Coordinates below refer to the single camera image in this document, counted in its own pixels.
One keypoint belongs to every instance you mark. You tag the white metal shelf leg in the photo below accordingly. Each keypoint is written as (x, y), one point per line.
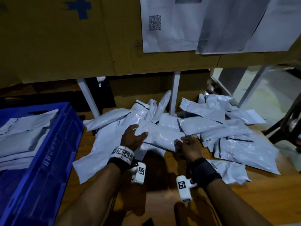
(175, 91)
(88, 97)
(254, 84)

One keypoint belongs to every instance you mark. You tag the wooden table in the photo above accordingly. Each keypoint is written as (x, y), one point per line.
(263, 200)

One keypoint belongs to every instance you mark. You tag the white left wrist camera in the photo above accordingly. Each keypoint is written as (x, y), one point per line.
(138, 172)

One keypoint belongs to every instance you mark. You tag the left marker wristband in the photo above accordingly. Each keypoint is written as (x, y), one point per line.
(121, 155)

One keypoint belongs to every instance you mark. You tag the brown wooden chair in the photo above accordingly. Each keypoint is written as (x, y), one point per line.
(287, 122)

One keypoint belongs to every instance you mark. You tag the person's left forearm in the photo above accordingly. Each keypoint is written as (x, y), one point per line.
(89, 200)

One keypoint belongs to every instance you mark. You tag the marker wristband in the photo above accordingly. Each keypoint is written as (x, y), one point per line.
(204, 171)
(121, 155)

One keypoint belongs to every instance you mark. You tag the person's right forearm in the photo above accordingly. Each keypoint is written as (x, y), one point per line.
(237, 204)

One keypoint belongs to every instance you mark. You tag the right marker wristband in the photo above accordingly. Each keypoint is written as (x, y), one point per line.
(204, 171)

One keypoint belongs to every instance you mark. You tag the blue plastic crate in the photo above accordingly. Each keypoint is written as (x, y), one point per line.
(61, 162)

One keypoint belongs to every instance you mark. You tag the person's left hand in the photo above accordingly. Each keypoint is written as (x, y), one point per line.
(133, 138)

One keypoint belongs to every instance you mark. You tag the packed white bags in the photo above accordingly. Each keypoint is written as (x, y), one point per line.
(23, 138)

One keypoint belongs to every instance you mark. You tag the pile of grey mailer bags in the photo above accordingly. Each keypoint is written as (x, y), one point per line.
(235, 148)

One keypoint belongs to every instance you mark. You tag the person's right hand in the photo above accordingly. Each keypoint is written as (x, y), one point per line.
(190, 148)

